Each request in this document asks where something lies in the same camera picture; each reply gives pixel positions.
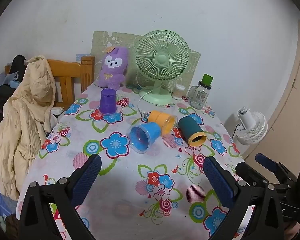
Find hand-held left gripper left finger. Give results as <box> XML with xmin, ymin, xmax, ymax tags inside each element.
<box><xmin>19</xmin><ymin>153</ymin><xmax>102</xmax><ymax>240</ymax></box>

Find beige padded jacket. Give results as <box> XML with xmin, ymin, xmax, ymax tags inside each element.
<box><xmin>0</xmin><ymin>56</ymin><xmax>59</xmax><ymax>202</ymax></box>

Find purple plastic cup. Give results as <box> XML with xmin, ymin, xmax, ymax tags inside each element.
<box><xmin>99</xmin><ymin>88</ymin><xmax>118</xmax><ymax>115</ymax></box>

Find white floor fan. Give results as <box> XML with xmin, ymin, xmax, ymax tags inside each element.
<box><xmin>232</xmin><ymin>106</ymin><xmax>268</xmax><ymax>146</ymax></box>

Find white fan cable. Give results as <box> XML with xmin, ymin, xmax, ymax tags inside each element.
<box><xmin>136</xmin><ymin>80</ymin><xmax>153</xmax><ymax>118</ymax></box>

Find small clear plastic jar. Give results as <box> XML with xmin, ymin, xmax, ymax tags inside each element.
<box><xmin>173</xmin><ymin>83</ymin><xmax>186</xmax><ymax>100</ymax></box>

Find purple plush bunny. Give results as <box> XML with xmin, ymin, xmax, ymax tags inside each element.
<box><xmin>94</xmin><ymin>46</ymin><xmax>129</xmax><ymax>91</ymax></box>

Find glass jar green lid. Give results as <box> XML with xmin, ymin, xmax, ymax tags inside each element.
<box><xmin>188</xmin><ymin>74</ymin><xmax>213</xmax><ymax>110</ymax></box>

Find yellow plastic cup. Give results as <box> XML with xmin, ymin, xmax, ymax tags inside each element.
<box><xmin>147</xmin><ymin>110</ymin><xmax>178</xmax><ymax>135</ymax></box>

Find green desk fan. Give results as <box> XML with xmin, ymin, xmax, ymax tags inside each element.
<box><xmin>134</xmin><ymin>30</ymin><xmax>191</xmax><ymax>105</ymax></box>

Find wooden chair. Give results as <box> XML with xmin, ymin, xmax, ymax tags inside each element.
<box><xmin>4</xmin><ymin>56</ymin><xmax>95</xmax><ymax>111</ymax></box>

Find blue patterned cloth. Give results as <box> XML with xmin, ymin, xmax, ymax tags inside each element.
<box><xmin>0</xmin><ymin>172</ymin><xmax>17</xmax><ymax>240</ymax></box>

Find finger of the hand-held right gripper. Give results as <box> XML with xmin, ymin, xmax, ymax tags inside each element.
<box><xmin>255</xmin><ymin>153</ymin><xmax>298</xmax><ymax>183</ymax></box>
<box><xmin>235</xmin><ymin>162</ymin><xmax>292</xmax><ymax>195</ymax></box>

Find black garment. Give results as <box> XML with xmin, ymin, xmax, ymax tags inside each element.
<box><xmin>9</xmin><ymin>54</ymin><xmax>28</xmax><ymax>82</ymax></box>

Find blue plastic cup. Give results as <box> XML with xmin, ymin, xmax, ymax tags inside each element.
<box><xmin>126</xmin><ymin>122</ymin><xmax>162</xmax><ymax>153</ymax></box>

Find floral tablecloth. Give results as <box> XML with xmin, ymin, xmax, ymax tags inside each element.
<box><xmin>16</xmin><ymin>80</ymin><xmax>256</xmax><ymax>240</ymax></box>

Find dark teal cup yellow rim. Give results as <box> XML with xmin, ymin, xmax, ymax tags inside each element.
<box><xmin>178</xmin><ymin>116</ymin><xmax>207</xmax><ymax>147</ymax></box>

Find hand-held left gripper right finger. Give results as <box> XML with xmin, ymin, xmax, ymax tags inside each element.
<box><xmin>203</xmin><ymin>156</ymin><xmax>287</xmax><ymax>240</ymax></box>

